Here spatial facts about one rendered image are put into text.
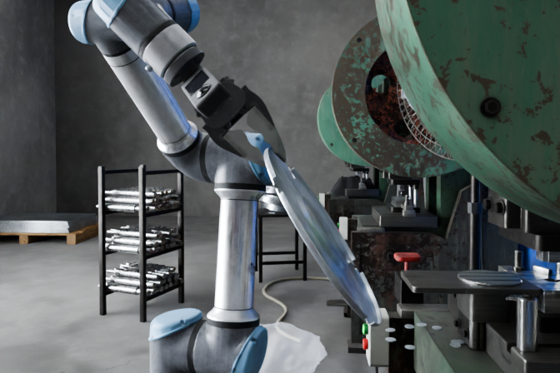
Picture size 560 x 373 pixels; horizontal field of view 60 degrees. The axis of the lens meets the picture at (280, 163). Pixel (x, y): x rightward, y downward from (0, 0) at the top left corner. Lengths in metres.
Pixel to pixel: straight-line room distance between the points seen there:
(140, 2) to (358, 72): 1.75
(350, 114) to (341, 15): 5.63
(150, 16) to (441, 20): 0.40
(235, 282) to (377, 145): 1.45
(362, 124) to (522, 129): 1.79
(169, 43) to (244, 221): 0.48
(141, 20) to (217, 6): 7.36
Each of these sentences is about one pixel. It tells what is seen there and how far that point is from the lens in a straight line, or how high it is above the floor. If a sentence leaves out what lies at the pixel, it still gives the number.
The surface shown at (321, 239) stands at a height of 0.93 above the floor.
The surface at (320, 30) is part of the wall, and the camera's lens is 7.87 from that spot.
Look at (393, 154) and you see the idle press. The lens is 2.39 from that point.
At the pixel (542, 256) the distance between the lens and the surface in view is 1.15.
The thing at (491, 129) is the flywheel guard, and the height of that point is 1.07.
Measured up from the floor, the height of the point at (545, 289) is 0.78.
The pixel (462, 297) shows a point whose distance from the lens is 1.14.
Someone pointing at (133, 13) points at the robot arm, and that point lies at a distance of 0.75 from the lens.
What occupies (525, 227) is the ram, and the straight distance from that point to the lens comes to 1.07.
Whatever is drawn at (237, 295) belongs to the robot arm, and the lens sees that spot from 1.08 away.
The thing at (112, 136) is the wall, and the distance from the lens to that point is 8.27.
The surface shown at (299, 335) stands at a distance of 2.41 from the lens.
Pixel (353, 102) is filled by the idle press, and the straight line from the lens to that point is 2.38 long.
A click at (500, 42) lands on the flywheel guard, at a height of 1.17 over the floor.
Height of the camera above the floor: 1.05
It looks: 1 degrees down
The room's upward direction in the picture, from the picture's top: straight up
